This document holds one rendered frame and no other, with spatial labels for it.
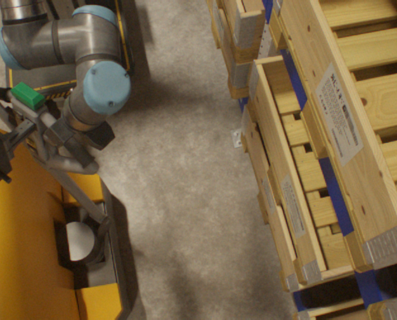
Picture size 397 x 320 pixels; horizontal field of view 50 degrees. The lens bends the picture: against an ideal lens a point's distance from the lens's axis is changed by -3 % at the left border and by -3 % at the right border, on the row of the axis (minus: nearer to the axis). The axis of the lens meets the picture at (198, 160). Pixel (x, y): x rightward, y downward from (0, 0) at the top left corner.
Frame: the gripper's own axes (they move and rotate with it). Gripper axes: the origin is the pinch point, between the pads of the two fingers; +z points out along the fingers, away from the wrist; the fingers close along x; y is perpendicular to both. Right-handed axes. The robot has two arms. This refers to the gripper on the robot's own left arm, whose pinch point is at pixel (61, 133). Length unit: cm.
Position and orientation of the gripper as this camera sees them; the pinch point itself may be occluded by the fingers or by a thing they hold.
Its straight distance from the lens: 113.6
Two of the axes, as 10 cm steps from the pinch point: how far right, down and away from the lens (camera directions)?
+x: -5.4, 6.5, -5.3
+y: -6.5, -7.3, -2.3
